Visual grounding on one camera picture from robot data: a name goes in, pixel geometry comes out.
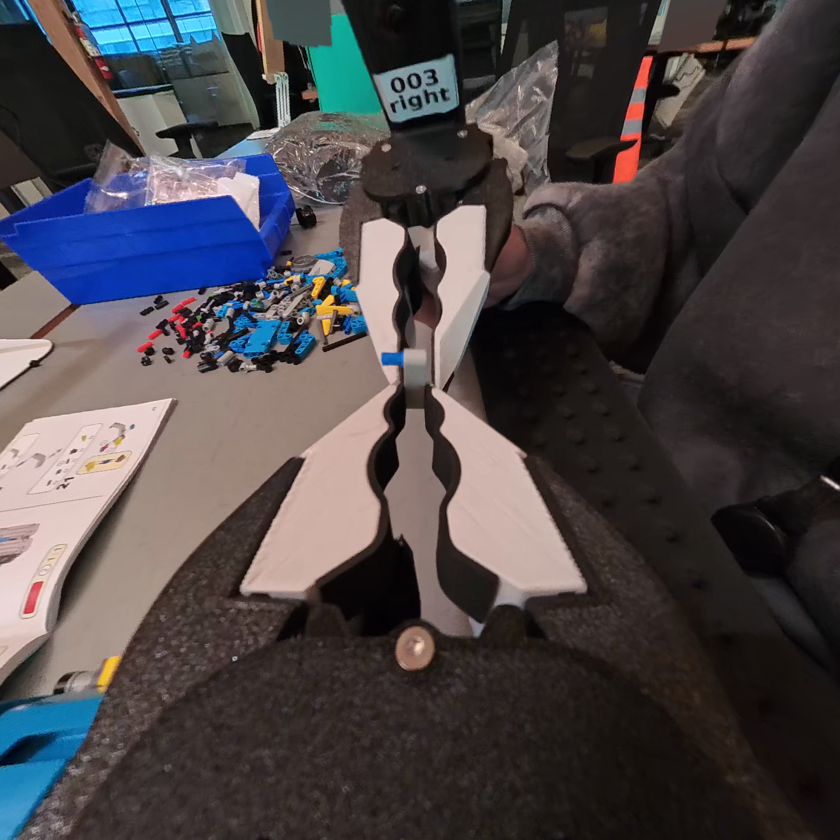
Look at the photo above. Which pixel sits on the black dimpled pad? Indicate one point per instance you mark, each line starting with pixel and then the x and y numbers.
pixel 577 426

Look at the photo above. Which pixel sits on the red fire extinguisher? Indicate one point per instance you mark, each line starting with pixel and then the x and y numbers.
pixel 98 62

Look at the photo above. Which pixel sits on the grey toy brick beam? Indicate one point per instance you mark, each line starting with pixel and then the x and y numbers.
pixel 417 374

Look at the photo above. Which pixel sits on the small clear plastic bag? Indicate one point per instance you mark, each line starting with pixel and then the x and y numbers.
pixel 184 184

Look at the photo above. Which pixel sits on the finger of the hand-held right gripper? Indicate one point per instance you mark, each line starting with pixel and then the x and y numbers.
pixel 466 275
pixel 377 289

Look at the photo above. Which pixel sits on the person's grey sweatshirt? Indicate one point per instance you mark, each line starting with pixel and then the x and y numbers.
pixel 754 394

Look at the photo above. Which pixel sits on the teal panel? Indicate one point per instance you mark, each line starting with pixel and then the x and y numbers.
pixel 334 79

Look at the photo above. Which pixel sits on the black mesh office chair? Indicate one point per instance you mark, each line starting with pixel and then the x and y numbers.
pixel 590 79

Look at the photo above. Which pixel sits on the dark partition panel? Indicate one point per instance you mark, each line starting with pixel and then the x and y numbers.
pixel 39 131

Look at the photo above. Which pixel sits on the blue plastic bin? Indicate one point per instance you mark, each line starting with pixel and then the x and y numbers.
pixel 131 256

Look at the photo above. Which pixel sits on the white instruction booklet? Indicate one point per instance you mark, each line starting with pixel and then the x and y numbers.
pixel 65 525

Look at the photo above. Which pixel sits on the orange striped barrier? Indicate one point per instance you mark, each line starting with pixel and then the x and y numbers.
pixel 633 131

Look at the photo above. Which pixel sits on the black toy wheel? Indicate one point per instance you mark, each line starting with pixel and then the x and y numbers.
pixel 305 216

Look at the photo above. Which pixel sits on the wooden post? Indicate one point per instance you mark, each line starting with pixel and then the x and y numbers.
pixel 72 65

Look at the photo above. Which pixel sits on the pile of loose toy bricks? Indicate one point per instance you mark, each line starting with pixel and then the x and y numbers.
pixel 262 328

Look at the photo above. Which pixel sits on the person's right hand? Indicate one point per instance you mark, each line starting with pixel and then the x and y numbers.
pixel 512 269

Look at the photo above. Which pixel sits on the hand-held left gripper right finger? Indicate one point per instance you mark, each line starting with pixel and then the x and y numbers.
pixel 512 518

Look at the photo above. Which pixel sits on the crumpled clear plastic bag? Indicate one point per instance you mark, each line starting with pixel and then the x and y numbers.
pixel 321 157

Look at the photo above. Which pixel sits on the black zipper pull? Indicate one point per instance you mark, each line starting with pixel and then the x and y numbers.
pixel 748 538

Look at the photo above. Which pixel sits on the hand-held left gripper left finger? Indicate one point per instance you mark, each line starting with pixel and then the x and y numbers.
pixel 321 518

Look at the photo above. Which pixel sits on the blue toy brick vehicle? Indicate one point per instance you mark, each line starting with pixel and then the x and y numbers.
pixel 33 754

